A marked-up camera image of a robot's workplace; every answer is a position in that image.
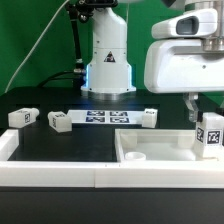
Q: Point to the white U-shaped fence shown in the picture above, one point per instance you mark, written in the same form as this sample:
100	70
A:
198	174

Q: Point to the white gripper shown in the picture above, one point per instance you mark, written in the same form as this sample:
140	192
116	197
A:
182	66

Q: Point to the white square tabletop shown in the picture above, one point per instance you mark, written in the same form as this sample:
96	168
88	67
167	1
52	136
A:
147	146

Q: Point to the white marker tag sheet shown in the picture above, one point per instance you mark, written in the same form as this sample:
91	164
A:
105	117

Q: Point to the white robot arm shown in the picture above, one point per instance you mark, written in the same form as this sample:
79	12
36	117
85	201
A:
109	74

